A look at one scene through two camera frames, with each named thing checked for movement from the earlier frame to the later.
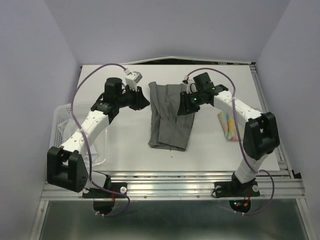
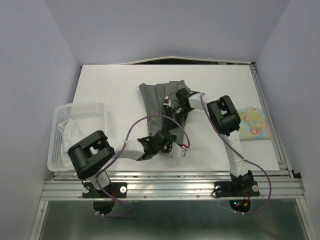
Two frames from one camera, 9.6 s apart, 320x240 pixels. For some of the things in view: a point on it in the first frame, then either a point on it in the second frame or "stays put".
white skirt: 66,128 stays put
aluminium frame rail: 280,186 stays put
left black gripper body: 125,99 -> 166,148
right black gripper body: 196,100 -> 179,112
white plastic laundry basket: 98,149 stays put
